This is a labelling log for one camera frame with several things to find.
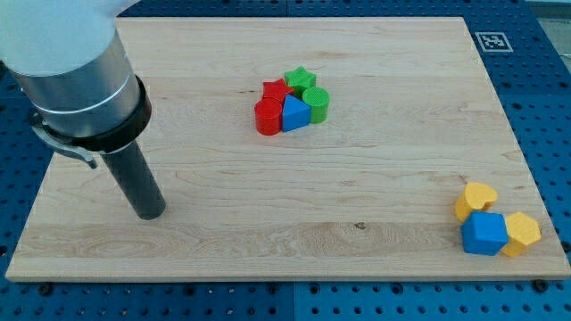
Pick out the red cylinder block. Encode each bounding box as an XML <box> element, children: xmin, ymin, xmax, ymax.
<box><xmin>254</xmin><ymin>98</ymin><xmax>283</xmax><ymax>136</ymax></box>

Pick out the blue triangle block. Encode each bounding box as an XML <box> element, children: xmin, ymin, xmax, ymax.
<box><xmin>282</xmin><ymin>95</ymin><xmax>310</xmax><ymax>132</ymax></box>

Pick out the white fiducial marker tag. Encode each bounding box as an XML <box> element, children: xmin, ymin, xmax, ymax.
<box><xmin>476</xmin><ymin>31</ymin><xmax>513</xmax><ymax>53</ymax></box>

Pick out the green star block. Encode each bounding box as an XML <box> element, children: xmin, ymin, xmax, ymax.
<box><xmin>285</xmin><ymin>66</ymin><xmax>317</xmax><ymax>98</ymax></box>

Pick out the yellow heart block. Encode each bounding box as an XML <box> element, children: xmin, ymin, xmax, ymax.
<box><xmin>454</xmin><ymin>182</ymin><xmax>499</xmax><ymax>222</ymax></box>

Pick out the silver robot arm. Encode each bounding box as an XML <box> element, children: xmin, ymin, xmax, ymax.
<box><xmin>1</xmin><ymin>0</ymin><xmax>151</xmax><ymax>168</ymax></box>

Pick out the red star block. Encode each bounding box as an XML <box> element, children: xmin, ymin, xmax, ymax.
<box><xmin>262</xmin><ymin>78</ymin><xmax>294</xmax><ymax>103</ymax></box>

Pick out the green cylinder block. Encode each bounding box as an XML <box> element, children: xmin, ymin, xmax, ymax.
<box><xmin>302</xmin><ymin>86</ymin><xmax>330</xmax><ymax>123</ymax></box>

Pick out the wooden board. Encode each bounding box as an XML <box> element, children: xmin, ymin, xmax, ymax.
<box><xmin>6</xmin><ymin>17</ymin><xmax>570</xmax><ymax>283</ymax></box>

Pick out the blue cube block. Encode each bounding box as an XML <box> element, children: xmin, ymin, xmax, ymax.
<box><xmin>460</xmin><ymin>211</ymin><xmax>509</xmax><ymax>256</ymax></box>

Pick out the yellow hexagon block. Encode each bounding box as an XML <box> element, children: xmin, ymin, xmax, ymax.
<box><xmin>501</xmin><ymin>211</ymin><xmax>542</xmax><ymax>258</ymax></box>

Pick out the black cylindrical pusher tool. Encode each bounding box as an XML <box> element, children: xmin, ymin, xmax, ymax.
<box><xmin>101</xmin><ymin>141</ymin><xmax>166</xmax><ymax>220</ymax></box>

